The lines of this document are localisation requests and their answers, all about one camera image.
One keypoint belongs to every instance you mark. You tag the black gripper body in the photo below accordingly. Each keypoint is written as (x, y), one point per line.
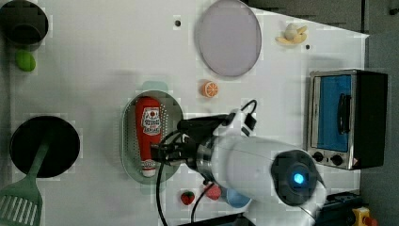
(181, 145)

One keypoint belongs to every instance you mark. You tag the red plush ketchup bottle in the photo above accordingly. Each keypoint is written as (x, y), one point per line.
(148, 131)

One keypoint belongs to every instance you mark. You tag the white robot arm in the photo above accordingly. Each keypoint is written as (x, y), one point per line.
(281, 180)

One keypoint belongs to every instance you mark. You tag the green colander strainer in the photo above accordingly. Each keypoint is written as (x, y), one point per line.
(170, 114)

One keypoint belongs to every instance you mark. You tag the red strawberry toy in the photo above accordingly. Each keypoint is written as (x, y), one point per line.
(187, 197)

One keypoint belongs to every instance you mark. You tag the pink strawberry toy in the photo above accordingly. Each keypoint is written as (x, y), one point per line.
(213, 192)

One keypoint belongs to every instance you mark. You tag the orange slice toy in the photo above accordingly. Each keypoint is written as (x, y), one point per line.
(209, 89)

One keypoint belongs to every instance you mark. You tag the blue bowl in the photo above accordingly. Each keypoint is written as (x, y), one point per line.
(235, 199)

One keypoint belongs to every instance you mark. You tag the round lavender plate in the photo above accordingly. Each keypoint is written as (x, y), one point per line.
(229, 38)

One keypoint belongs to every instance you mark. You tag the black round pan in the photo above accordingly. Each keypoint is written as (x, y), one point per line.
(57, 136)

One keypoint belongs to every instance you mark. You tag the yellow banana toy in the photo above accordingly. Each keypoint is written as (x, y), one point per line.
(293, 35)

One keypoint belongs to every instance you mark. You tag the silver toaster oven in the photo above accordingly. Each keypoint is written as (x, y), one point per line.
(347, 115)

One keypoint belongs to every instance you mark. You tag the dark blue crate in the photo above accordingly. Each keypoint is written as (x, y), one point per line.
(338, 210)

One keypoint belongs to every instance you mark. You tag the green slotted spatula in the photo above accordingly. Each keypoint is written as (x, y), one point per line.
(21, 202)

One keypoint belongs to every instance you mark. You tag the green lime toy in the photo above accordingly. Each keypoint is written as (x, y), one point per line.
(25, 61)

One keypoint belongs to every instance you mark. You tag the yellow red toy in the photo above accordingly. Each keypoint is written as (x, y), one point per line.
(363, 217)

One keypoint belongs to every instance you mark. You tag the dark cylindrical cup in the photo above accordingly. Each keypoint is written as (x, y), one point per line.
(24, 24)

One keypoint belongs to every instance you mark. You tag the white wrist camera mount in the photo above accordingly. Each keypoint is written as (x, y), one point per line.
(240, 122)

